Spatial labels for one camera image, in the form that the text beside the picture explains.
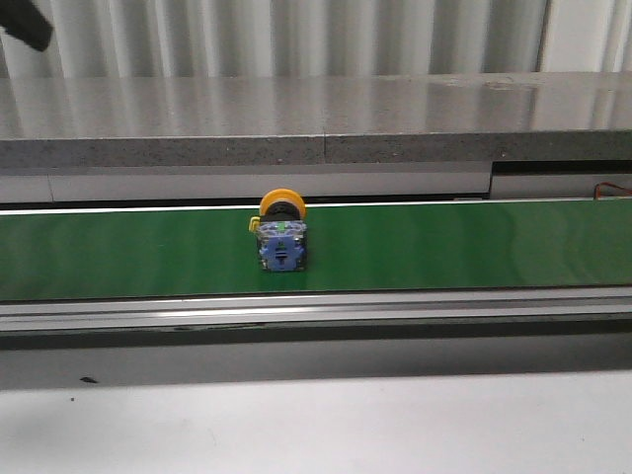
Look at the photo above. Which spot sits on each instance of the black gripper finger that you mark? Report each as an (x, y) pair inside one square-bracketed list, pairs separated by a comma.
[(23, 20)]

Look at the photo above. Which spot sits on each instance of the yellow blue push button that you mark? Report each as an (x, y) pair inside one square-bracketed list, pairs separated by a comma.
[(281, 231)]

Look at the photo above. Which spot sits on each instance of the white corrugated curtain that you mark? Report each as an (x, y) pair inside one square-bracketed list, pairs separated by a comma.
[(320, 38)]

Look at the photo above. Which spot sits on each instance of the grey stone counter slab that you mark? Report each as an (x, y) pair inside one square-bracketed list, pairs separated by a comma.
[(280, 121)]

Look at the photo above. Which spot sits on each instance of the green conveyor belt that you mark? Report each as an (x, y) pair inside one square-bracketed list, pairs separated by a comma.
[(138, 253)]

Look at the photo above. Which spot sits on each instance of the white conveyor back rail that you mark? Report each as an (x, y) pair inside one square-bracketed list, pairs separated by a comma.
[(425, 180)]

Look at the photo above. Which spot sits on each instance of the aluminium conveyor front rail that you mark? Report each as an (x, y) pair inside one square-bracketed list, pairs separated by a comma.
[(302, 308)]

